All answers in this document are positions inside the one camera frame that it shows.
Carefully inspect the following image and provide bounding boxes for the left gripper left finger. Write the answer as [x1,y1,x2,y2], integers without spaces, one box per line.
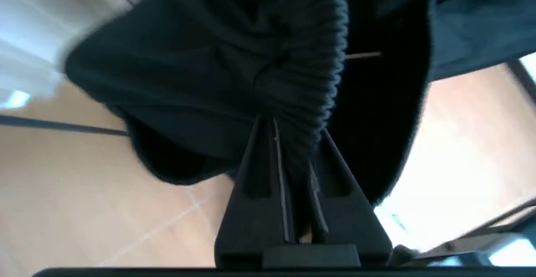
[214,116,294,269]

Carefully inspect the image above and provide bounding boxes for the black shorts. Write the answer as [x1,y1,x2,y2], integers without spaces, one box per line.
[64,0,536,207]

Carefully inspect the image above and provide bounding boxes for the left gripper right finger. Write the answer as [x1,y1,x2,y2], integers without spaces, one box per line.
[308,128,394,266]

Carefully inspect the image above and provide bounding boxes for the pink clothes hanger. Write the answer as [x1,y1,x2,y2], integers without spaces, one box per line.
[345,51,383,59]

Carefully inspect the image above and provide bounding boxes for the beige curtain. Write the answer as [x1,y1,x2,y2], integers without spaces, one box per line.
[0,0,160,102]

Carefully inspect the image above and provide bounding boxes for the black clothes rack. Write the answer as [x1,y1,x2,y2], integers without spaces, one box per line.
[0,115,129,137]

